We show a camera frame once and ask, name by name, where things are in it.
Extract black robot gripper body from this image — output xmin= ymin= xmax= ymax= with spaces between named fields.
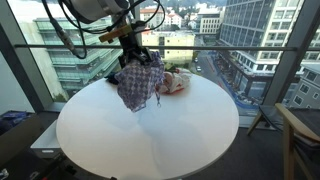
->
xmin=117 ymin=44 xmax=154 ymax=69

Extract purple checkered floral shirt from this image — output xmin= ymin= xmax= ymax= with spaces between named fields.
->
xmin=113 ymin=50 xmax=166 ymax=114

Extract dark blue crumpled cloth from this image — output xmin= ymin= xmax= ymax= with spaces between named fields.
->
xmin=104 ymin=73 xmax=120 ymax=86

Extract green toy leaves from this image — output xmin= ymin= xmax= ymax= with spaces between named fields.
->
xmin=164 ymin=65 xmax=178 ymax=74

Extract white cloth with red print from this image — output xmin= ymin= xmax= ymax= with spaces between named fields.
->
xmin=156 ymin=69 xmax=192 ymax=95

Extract white plastic storage bin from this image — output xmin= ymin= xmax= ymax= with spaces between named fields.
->
xmin=29 ymin=119 xmax=63 ymax=160

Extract blue fabric in box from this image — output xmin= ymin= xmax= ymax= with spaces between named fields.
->
xmin=0 ymin=111 xmax=31 ymax=134

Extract brown cardboard box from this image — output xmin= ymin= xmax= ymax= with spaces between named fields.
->
xmin=0 ymin=111 xmax=42 ymax=168

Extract wooden chair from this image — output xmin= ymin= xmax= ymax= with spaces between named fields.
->
xmin=246 ymin=102 xmax=320 ymax=180

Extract black chair cushion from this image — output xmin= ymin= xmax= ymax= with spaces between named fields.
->
xmin=288 ymin=107 xmax=320 ymax=154

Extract wooden camera mount block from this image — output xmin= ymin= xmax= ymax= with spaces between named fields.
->
xmin=98 ymin=24 xmax=133 ymax=44

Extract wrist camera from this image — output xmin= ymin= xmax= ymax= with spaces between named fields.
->
xmin=131 ymin=19 xmax=148 ymax=33

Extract black cable with grey connector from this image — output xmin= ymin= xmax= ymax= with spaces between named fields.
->
xmin=40 ymin=0 xmax=88 ymax=60

